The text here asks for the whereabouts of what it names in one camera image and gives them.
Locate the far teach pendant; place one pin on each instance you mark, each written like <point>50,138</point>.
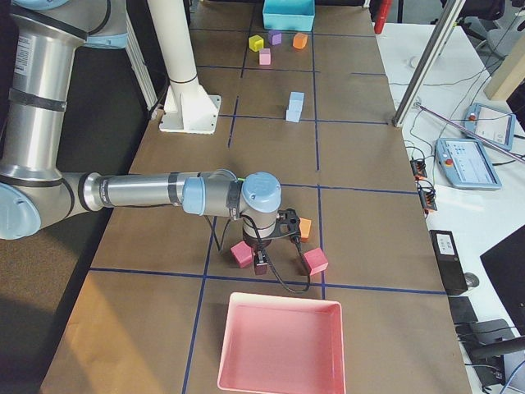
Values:
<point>491,123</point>

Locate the black box with label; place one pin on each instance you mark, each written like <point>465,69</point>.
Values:
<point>448,262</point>

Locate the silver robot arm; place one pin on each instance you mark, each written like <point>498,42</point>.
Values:
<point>48,177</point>

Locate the red fire extinguisher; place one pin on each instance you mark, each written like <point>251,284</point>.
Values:
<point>382,15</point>

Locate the purple foam block left side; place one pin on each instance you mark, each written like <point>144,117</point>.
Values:
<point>274,37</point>

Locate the black power strip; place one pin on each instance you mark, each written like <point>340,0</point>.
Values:
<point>426,190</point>

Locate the orange foam block right side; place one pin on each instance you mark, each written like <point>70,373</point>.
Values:
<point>305,226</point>

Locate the dark red foam block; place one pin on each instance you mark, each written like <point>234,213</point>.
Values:
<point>242,254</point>

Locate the orange foam block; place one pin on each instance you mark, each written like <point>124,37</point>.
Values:
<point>300,41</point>
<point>305,226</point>

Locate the near teach pendant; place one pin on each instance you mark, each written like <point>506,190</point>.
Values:
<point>466,164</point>

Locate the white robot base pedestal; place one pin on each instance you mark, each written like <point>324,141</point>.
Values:
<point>188,107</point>

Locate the yellow foam block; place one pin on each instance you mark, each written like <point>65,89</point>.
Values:
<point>256,43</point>

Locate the black laptop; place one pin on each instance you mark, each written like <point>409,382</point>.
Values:
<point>504,265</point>

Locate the orange foam block left side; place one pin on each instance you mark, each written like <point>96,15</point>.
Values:
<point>300,41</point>

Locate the aluminium frame post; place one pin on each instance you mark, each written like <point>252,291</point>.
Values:
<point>442,31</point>

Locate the pink plastic tray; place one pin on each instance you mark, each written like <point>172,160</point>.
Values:
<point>277,344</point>

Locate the pink foam block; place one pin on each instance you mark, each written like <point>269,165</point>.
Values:
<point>265,57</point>

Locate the teal plastic bin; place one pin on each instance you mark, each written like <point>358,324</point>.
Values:
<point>295,15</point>

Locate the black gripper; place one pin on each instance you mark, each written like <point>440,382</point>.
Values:
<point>257,245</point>

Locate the light blue foam block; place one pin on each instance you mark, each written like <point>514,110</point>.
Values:
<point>293,116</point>

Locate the teach pendant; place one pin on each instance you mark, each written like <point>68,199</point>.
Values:
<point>491,123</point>
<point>466,164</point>

